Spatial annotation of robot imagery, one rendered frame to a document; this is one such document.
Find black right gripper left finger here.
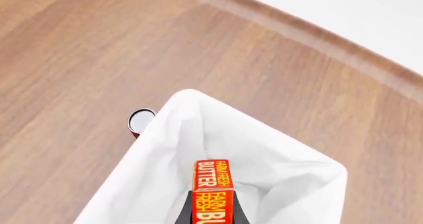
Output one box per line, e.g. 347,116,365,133
175,190,194,224

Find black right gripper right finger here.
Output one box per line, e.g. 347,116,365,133
232,190,252,224

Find red butter box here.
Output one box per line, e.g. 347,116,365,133
191,159,236,224

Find white cloth-lined basket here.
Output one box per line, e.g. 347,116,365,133
73,89,349,224

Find tin with silver lid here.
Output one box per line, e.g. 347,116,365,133
127,107,156,140

